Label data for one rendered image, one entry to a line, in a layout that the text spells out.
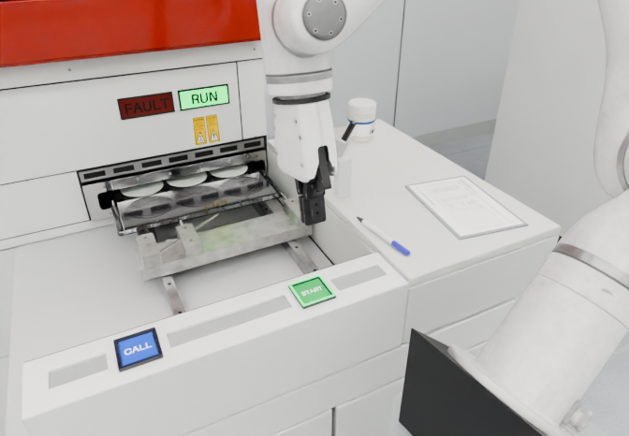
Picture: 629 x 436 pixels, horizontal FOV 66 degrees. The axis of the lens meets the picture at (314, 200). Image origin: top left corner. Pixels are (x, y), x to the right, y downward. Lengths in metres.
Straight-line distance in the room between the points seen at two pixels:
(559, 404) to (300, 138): 0.43
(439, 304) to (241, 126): 0.65
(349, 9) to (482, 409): 0.46
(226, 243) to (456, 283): 0.46
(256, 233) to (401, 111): 2.49
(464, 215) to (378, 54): 2.31
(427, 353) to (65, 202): 0.88
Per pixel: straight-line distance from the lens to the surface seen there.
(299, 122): 0.59
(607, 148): 0.77
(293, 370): 0.79
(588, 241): 0.67
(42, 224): 1.26
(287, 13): 0.53
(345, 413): 0.94
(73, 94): 1.14
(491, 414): 0.63
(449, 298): 0.90
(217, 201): 1.13
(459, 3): 3.51
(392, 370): 0.93
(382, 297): 0.79
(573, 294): 0.65
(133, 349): 0.72
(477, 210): 1.00
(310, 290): 0.77
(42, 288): 1.13
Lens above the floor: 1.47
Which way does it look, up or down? 30 degrees down
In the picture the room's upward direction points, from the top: straight up
